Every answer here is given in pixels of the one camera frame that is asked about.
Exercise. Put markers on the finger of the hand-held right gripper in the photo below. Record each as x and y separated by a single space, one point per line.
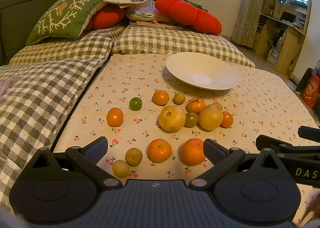
280 145
308 132

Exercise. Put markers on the green embroidered cushion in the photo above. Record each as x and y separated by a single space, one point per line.
65 15

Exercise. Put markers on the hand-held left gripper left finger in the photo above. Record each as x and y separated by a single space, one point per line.
98 147

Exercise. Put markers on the white ribbed plate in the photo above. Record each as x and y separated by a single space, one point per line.
200 72

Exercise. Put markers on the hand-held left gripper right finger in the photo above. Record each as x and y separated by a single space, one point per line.
212 149

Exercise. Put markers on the small yellow-green fruit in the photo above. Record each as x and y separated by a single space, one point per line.
120 168
133 156
179 98

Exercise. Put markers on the purple cloth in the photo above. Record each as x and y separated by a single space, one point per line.
7 85

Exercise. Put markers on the yellow pear with stem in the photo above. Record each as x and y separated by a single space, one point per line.
210 117

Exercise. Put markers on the cherry print cloth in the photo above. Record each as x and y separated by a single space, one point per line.
140 80

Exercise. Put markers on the green-brown tomato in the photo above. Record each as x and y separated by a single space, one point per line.
191 119

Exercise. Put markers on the stack of books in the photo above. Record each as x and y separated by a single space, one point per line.
150 21

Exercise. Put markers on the wooden shelf unit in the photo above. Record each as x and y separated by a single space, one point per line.
292 40

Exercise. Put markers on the red-orange tomato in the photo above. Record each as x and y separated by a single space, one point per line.
227 119

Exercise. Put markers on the green sofa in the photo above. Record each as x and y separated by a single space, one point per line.
17 12

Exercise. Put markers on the orange tangerine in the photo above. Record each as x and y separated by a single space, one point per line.
159 150
192 151
115 117
195 104

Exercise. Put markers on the small green citrus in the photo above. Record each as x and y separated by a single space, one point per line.
135 103

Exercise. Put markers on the red printed bag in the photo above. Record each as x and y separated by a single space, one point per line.
311 92

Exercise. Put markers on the red tomato-shaped plush cushion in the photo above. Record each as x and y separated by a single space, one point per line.
185 12

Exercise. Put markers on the patterned curtain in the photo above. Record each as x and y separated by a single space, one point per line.
252 5

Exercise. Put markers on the orange tomato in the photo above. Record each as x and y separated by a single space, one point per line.
160 97

